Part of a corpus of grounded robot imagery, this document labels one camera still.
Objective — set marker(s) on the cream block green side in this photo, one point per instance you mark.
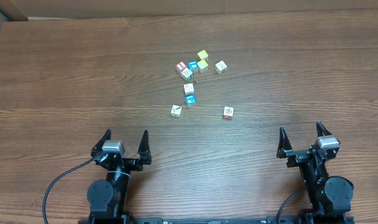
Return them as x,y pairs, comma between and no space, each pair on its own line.
187,74

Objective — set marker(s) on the cream block pencil picture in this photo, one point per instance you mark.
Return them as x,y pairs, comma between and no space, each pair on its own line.
176,111

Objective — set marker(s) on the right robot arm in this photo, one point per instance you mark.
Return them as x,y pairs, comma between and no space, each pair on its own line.
330,196

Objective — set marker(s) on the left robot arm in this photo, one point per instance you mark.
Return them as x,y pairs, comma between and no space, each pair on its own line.
107,197

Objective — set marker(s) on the cream block right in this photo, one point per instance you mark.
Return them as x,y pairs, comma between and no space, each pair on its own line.
220,67

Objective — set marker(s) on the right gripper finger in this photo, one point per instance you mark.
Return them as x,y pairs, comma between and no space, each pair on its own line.
284,143
321,130

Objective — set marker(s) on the yellow block near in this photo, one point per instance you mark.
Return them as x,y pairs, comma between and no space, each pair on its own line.
202,66

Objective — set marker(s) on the blue letter P block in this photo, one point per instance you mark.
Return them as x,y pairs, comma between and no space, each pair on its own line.
190,100

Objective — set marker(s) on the cream block red side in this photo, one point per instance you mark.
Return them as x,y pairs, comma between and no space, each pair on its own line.
228,112

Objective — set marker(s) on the yellow block far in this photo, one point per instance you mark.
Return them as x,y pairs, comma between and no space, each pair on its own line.
203,55

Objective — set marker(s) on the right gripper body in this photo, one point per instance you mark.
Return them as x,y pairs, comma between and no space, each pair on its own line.
301,154

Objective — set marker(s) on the cream block middle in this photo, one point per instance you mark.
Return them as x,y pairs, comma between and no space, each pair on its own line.
188,89

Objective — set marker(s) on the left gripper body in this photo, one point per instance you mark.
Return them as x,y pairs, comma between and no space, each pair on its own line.
127,162

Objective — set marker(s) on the yellow block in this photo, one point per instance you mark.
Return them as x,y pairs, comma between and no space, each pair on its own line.
203,55
202,66

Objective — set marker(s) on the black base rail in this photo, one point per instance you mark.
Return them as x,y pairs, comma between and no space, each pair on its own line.
289,219

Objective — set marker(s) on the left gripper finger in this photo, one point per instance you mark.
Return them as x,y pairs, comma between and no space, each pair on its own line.
100,143
144,148

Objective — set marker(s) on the red letter I block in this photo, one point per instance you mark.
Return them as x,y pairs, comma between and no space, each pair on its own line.
180,66

